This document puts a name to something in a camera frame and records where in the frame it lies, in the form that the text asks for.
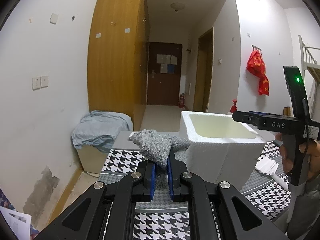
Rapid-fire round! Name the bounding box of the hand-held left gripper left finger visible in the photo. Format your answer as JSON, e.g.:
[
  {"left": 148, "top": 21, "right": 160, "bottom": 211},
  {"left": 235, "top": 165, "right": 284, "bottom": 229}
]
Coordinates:
[{"left": 32, "top": 159, "right": 156, "bottom": 240}]

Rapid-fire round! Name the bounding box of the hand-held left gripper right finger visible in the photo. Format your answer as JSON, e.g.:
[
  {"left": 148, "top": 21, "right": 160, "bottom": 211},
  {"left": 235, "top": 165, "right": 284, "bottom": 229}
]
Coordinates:
[{"left": 167, "top": 152, "right": 290, "bottom": 240}]

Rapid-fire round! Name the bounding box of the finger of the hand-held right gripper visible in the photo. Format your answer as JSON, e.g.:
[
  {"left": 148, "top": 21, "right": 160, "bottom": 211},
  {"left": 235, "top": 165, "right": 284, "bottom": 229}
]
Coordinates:
[
  {"left": 249, "top": 111, "right": 285, "bottom": 117},
  {"left": 232, "top": 111, "right": 262, "bottom": 127}
]

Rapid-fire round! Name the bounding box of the grey knitted cloth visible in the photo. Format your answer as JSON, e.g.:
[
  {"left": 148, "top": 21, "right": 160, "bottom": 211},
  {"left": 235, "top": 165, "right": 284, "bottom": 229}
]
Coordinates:
[{"left": 132, "top": 129, "right": 192, "bottom": 188}]

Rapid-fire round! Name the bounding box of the white foam box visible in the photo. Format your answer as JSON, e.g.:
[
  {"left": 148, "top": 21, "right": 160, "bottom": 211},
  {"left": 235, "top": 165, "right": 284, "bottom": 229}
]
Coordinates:
[{"left": 180, "top": 111, "right": 268, "bottom": 190}]

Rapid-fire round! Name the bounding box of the white foam net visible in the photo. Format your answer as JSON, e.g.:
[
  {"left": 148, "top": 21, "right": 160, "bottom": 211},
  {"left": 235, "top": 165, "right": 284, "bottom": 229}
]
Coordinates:
[{"left": 255, "top": 156, "right": 279, "bottom": 176}]

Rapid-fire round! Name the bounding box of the person's right hand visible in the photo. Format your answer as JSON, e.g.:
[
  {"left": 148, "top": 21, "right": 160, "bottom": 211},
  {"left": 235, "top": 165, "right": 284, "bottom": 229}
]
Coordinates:
[{"left": 274, "top": 133, "right": 320, "bottom": 180}]

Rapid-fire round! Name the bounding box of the small red plastic bag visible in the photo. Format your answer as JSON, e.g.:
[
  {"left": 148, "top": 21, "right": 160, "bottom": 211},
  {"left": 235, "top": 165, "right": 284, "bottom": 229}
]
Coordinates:
[{"left": 257, "top": 74, "right": 270, "bottom": 96}]

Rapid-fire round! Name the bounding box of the houndstooth grey tablecloth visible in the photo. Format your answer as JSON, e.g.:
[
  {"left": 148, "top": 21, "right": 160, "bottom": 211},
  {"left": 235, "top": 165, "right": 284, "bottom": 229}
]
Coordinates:
[{"left": 99, "top": 130, "right": 293, "bottom": 240}]

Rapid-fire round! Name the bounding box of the large red plastic bag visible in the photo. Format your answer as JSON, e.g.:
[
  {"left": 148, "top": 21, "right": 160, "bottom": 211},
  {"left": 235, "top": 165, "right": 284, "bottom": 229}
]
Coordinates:
[{"left": 247, "top": 50, "right": 265, "bottom": 77}]

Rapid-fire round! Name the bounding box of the white foam tube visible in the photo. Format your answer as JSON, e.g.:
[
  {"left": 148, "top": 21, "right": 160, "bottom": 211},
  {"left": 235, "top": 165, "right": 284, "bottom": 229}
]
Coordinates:
[{"left": 271, "top": 172, "right": 292, "bottom": 192}]

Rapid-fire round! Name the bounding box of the light wooden side door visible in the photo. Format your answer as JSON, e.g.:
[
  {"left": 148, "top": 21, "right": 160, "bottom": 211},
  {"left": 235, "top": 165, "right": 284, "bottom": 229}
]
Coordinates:
[{"left": 194, "top": 27, "right": 215, "bottom": 113}]

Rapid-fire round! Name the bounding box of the beige low cabinet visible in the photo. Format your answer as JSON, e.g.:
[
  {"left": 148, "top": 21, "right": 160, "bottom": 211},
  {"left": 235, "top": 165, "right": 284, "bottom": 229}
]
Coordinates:
[{"left": 76, "top": 145, "right": 114, "bottom": 178}]

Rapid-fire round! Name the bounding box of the metal bunk bed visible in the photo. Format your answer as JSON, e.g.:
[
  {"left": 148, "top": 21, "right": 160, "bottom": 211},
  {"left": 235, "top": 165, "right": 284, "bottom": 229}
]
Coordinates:
[{"left": 299, "top": 35, "right": 320, "bottom": 117}]

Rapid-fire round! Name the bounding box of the light blue crumpled cloth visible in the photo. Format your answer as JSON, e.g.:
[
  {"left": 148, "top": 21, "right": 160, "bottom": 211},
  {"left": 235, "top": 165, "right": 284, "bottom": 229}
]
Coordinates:
[{"left": 71, "top": 110, "right": 134, "bottom": 153}]

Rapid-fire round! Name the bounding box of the dark brown entrance door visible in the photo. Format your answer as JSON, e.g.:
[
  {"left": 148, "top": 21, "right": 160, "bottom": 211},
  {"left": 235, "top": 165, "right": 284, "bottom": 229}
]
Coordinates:
[{"left": 147, "top": 42, "right": 183, "bottom": 106}]

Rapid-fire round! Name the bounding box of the wooden wardrobe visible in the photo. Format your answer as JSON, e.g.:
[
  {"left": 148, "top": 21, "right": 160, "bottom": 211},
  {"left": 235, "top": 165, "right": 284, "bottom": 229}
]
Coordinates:
[{"left": 87, "top": 0, "right": 150, "bottom": 130}]

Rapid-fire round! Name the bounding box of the white printed paper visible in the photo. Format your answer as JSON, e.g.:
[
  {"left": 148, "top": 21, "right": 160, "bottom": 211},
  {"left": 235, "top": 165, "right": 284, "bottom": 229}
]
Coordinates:
[{"left": 0, "top": 205, "right": 32, "bottom": 240}]

